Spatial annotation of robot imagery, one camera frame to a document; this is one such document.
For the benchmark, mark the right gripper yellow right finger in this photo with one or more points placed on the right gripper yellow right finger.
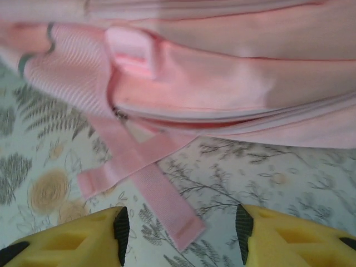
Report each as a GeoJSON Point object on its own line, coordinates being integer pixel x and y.
{"type": "Point", "coordinates": [292, 244]}

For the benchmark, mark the pink student backpack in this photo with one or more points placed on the pink student backpack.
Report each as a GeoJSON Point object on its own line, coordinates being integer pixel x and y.
{"type": "Point", "coordinates": [194, 69]}

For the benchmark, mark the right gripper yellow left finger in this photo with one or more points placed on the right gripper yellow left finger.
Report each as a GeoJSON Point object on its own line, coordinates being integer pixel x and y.
{"type": "Point", "coordinates": [69, 244]}

